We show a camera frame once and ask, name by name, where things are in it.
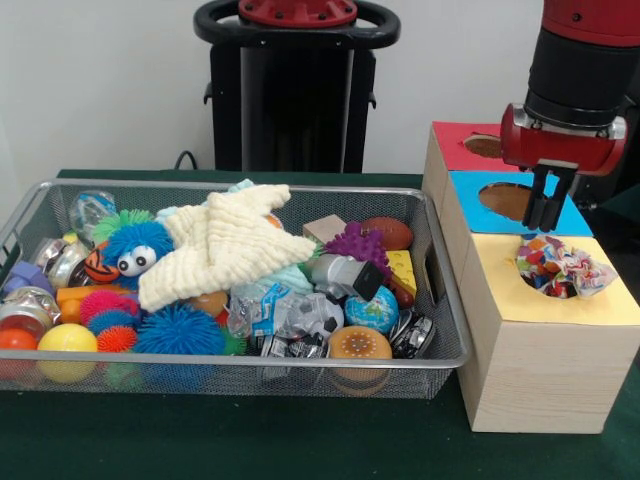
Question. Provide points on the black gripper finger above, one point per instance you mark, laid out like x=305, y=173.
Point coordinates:
x=536, y=195
x=556, y=200

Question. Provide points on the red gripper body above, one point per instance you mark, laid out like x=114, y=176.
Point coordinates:
x=560, y=145

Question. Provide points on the multicoloured knotted cloth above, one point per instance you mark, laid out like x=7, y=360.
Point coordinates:
x=565, y=265

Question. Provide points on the light blue muslin cloth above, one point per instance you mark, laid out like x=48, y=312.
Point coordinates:
x=290, y=277

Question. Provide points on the cream muslin cloth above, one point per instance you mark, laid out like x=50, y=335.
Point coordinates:
x=225, y=250

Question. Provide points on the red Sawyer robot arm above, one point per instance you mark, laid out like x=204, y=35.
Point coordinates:
x=585, y=55

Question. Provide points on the wooden box with three holes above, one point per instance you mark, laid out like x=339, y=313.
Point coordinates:
x=540, y=380

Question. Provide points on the shallow metal mesh bin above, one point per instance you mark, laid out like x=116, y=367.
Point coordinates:
x=300, y=361

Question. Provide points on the dark green table cloth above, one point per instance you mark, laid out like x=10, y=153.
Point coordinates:
x=300, y=440
x=627, y=201

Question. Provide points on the brown toy football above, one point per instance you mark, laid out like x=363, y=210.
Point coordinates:
x=389, y=232

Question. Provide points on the yellow cheese toy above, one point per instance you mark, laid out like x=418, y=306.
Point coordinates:
x=402, y=272

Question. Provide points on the purple spiky ball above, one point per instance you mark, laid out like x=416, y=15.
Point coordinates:
x=357, y=245

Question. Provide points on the blue globe ball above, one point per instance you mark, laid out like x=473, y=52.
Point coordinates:
x=371, y=310

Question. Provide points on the toy burger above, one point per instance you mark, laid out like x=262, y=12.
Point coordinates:
x=361, y=342

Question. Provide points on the large blue spiky ball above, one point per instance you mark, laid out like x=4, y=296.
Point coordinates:
x=180, y=332

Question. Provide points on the yellow smooth ball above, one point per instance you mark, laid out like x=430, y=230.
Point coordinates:
x=67, y=342

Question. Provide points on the orange smooth ball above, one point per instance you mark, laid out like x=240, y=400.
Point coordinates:
x=17, y=342

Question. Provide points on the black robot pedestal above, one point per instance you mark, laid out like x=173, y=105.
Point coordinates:
x=295, y=100

